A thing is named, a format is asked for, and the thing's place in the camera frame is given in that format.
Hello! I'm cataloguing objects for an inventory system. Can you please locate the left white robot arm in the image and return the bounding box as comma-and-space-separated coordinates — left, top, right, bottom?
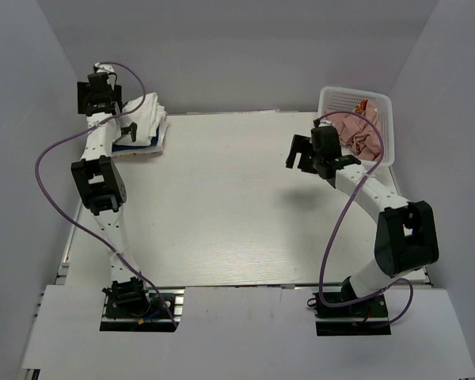
70, 64, 152, 316

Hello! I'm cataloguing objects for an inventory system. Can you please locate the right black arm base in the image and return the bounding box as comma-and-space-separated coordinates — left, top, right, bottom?
306, 292, 391, 336

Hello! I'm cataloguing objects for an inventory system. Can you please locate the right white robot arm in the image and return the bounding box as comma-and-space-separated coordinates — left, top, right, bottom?
286, 124, 439, 316

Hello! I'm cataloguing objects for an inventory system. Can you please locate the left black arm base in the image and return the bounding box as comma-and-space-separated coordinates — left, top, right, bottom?
100, 278, 184, 333

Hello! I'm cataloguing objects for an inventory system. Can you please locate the folded white t shirt stack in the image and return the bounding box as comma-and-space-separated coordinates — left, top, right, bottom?
112, 120, 171, 158

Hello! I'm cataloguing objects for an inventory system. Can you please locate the folded blue t shirt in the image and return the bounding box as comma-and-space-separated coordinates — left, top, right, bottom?
112, 136, 162, 155

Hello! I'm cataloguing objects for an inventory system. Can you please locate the pink t shirt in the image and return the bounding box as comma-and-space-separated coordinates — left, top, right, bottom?
327, 99, 382, 161

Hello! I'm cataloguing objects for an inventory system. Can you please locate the white plastic basket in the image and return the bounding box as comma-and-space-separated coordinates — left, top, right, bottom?
317, 86, 395, 166

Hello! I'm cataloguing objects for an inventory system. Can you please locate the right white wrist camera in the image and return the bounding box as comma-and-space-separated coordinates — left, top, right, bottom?
313, 117, 334, 128

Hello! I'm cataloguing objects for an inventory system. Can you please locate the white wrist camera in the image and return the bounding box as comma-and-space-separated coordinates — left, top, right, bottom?
313, 117, 334, 128
93, 63, 117, 76

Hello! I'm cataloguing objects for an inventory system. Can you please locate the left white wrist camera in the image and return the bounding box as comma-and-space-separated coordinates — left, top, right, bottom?
93, 63, 117, 76

